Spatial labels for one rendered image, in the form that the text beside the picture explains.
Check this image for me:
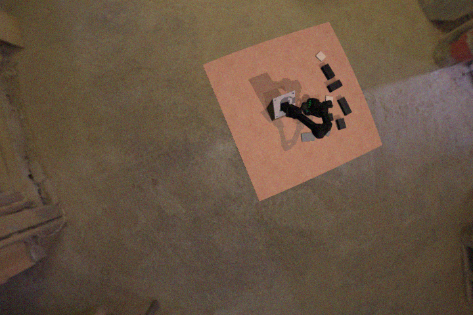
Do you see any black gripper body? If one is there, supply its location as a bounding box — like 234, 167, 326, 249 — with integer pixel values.
300, 102, 320, 118

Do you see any dark grey controller unit with green switches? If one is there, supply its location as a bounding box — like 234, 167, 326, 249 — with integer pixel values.
304, 98, 312, 116

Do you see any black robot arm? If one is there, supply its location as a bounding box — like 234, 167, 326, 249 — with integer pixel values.
281, 98, 333, 138

